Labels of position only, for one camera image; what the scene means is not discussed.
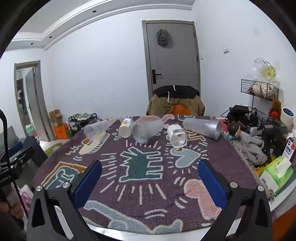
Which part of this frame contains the purple printed blanket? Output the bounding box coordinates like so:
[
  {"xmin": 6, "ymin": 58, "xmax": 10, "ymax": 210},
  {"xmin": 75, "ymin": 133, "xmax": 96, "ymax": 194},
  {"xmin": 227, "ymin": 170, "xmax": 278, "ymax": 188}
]
[{"xmin": 32, "ymin": 113, "xmax": 275, "ymax": 234}]

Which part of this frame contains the black shoe rack with shoes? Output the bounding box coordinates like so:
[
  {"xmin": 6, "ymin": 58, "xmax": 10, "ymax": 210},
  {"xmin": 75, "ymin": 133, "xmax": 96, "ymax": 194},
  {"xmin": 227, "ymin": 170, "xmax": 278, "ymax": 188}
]
[{"xmin": 68, "ymin": 113, "xmax": 99, "ymax": 130}]

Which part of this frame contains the orange chair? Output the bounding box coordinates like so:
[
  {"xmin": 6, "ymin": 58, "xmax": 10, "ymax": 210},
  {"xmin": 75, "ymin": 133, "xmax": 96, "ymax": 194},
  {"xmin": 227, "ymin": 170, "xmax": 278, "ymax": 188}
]
[{"xmin": 172, "ymin": 104, "xmax": 192, "ymax": 115}]

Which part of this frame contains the person's left hand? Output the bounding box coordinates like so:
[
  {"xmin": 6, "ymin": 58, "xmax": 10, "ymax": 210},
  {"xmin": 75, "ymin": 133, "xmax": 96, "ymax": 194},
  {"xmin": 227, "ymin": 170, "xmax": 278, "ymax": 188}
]
[{"xmin": 0, "ymin": 200, "xmax": 24, "ymax": 219}]

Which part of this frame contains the brown jacket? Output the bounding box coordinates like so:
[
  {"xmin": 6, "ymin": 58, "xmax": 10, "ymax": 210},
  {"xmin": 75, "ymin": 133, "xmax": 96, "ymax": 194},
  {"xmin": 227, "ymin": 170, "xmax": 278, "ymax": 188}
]
[{"xmin": 146, "ymin": 93, "xmax": 206, "ymax": 116}]

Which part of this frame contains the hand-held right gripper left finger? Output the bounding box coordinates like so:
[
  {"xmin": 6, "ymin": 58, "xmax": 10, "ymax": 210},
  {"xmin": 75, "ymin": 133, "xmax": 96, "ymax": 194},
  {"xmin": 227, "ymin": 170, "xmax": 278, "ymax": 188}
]
[{"xmin": 26, "ymin": 159, "xmax": 103, "ymax": 241}]

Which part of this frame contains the white box with blue label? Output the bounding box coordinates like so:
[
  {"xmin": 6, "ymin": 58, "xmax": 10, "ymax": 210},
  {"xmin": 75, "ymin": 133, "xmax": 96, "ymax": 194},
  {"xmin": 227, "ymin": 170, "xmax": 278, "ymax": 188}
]
[{"xmin": 282, "ymin": 137, "xmax": 296, "ymax": 167}]

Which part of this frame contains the small frosted plastic cup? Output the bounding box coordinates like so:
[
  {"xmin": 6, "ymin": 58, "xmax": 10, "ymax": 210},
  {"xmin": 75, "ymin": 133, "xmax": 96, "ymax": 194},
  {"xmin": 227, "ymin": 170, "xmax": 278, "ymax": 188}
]
[{"xmin": 84, "ymin": 120, "xmax": 110, "ymax": 141}]

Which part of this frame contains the tall grey plastic cup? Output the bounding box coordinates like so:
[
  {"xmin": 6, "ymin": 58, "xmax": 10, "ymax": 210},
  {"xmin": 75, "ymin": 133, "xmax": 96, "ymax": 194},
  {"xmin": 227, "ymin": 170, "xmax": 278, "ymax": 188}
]
[{"xmin": 183, "ymin": 118, "xmax": 222, "ymax": 141}]

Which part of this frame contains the black wire wall basket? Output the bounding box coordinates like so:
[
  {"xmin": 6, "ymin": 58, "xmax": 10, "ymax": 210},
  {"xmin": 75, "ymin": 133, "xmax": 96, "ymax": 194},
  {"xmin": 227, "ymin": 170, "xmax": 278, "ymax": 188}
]
[{"xmin": 240, "ymin": 79, "xmax": 279, "ymax": 101}]

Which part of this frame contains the black wire desk rack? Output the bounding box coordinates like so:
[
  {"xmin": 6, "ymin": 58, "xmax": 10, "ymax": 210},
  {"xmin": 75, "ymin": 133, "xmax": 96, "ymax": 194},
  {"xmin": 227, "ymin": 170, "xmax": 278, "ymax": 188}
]
[{"xmin": 221, "ymin": 105, "xmax": 273, "ymax": 130}]

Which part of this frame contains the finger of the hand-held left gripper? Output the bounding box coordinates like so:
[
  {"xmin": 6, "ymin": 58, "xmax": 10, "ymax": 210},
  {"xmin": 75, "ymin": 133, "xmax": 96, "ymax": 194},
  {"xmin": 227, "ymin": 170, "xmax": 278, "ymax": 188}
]
[
  {"xmin": 9, "ymin": 146, "xmax": 36, "ymax": 167},
  {"xmin": 4, "ymin": 141, "xmax": 25, "ymax": 159}
]

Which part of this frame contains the dark-haired doll figurine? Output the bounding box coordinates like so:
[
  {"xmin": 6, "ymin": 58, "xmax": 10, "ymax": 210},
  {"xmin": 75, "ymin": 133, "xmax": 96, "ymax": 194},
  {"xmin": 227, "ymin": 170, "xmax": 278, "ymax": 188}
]
[{"xmin": 228, "ymin": 122, "xmax": 242, "ymax": 141}]

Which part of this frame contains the black door lock handle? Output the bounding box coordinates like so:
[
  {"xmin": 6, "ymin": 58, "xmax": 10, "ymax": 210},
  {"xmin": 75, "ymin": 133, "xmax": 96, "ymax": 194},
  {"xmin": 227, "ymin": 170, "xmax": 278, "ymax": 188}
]
[{"xmin": 152, "ymin": 69, "xmax": 162, "ymax": 84}]

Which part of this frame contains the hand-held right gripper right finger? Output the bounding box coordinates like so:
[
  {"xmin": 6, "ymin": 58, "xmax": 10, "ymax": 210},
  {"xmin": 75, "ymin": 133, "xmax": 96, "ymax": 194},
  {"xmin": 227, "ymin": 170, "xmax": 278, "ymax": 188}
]
[{"xmin": 197, "ymin": 159, "xmax": 274, "ymax": 241}]

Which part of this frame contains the white tape roll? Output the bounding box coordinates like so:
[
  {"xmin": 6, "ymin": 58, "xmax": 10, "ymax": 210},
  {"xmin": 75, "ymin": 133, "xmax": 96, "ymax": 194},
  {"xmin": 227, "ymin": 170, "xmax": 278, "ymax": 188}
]
[{"xmin": 280, "ymin": 108, "xmax": 295, "ymax": 128}]

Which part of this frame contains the black cable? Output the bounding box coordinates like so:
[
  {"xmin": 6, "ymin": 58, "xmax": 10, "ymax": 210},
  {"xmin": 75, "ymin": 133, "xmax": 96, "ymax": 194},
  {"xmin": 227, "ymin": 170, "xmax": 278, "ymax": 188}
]
[{"xmin": 0, "ymin": 109, "xmax": 28, "ymax": 218}]

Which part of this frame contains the black hoodie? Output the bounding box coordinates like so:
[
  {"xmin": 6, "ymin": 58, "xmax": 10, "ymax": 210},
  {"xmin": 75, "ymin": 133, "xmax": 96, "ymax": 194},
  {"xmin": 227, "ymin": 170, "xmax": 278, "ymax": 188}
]
[{"xmin": 153, "ymin": 85, "xmax": 200, "ymax": 99}]

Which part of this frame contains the white yellow paper cup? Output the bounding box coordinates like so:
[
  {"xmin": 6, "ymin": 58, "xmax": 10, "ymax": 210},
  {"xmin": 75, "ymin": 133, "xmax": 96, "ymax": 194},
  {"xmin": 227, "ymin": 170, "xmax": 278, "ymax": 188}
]
[{"xmin": 118, "ymin": 117, "xmax": 134, "ymax": 138}]

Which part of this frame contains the orange paper bag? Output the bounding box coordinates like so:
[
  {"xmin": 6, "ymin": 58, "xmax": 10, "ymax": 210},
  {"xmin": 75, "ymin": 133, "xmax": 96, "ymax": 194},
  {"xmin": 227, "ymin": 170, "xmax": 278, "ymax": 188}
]
[{"xmin": 54, "ymin": 124, "xmax": 70, "ymax": 139}]

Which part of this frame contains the cardboard box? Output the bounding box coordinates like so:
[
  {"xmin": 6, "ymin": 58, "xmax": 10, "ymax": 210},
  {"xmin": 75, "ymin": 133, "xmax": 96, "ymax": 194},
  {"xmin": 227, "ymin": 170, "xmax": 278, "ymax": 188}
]
[{"xmin": 48, "ymin": 109, "xmax": 63, "ymax": 126}]

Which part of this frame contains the wide frosted plastic cup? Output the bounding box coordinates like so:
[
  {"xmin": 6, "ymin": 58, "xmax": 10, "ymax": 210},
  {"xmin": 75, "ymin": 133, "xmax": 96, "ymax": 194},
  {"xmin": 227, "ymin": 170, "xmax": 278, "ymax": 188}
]
[{"xmin": 132, "ymin": 116, "xmax": 166, "ymax": 143}]

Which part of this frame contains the green tissue pack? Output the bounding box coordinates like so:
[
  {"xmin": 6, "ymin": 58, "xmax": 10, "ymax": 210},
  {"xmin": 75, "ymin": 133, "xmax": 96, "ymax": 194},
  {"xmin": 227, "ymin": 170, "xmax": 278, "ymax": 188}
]
[{"xmin": 259, "ymin": 156, "xmax": 294, "ymax": 197}]

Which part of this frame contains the grey open inner door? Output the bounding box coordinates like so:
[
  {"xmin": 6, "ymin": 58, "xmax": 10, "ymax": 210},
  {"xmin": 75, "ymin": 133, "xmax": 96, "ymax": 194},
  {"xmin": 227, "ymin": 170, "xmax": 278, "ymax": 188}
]
[{"xmin": 14, "ymin": 61, "xmax": 50, "ymax": 142}]

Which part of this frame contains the grey hat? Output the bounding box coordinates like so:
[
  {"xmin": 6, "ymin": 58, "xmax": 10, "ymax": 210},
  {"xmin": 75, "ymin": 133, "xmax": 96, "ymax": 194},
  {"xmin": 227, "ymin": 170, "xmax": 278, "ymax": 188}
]
[{"xmin": 156, "ymin": 28, "xmax": 173, "ymax": 48}]

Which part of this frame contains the clear plastic bag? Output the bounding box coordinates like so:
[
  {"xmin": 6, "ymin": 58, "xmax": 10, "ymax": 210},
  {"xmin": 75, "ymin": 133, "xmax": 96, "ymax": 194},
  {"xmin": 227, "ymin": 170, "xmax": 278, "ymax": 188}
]
[{"xmin": 246, "ymin": 59, "xmax": 280, "ymax": 84}]

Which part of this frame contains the grey cloth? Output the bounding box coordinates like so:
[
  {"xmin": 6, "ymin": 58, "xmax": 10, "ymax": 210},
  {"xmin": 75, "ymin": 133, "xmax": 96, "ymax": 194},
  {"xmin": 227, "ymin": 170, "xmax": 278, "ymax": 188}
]
[{"xmin": 232, "ymin": 136, "xmax": 269, "ymax": 166}]

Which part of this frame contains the brown plush toy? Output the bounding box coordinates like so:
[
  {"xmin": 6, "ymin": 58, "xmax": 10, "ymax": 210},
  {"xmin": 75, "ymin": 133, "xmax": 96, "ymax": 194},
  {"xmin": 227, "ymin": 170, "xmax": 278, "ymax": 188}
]
[{"xmin": 269, "ymin": 98, "xmax": 282, "ymax": 118}]

